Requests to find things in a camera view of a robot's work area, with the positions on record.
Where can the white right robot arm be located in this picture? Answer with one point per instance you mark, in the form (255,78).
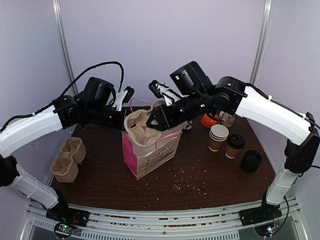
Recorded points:
(244,100)

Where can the aluminium frame post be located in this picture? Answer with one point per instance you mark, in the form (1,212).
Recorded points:
(262,41)
(62,38)

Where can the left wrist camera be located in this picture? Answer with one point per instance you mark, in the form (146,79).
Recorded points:
(123,97)

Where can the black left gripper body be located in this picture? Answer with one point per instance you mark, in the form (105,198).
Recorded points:
(97,115)

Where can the glass jar of straws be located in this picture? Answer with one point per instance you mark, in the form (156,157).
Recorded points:
(187,125)

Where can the stack of pulp cup carriers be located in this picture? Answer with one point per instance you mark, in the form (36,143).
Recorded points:
(65,166)

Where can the black cup lid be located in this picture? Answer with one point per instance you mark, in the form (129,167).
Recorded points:
(236,141)

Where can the white ceramic mug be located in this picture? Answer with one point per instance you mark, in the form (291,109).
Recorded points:
(226,119)

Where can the aluminium frame post right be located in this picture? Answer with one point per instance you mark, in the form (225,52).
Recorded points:
(262,41)

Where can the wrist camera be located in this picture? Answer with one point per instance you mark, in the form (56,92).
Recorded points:
(161,90)
(123,97)

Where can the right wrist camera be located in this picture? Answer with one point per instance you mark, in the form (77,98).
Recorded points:
(161,90)

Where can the stack of black cup lids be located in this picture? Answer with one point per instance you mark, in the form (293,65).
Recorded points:
(251,161)

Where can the aluminium frame post left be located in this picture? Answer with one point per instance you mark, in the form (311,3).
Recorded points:
(62,38)

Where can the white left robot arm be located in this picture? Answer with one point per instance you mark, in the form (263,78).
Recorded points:
(29,136)

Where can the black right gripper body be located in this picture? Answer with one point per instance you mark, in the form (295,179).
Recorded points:
(162,117)

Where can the single pulp cup carrier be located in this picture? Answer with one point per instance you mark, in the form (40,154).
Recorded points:
(135,125)

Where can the stack of brown paper cups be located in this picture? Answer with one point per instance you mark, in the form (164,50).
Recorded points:
(217,135)

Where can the white pink paper bag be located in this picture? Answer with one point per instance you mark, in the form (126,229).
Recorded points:
(143,160)

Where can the single brown paper cup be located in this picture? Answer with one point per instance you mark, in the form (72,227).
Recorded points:
(231,153)

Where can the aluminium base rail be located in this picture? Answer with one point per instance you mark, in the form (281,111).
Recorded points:
(216,223)

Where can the orange plastic bowl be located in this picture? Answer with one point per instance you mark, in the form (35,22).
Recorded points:
(208,120)

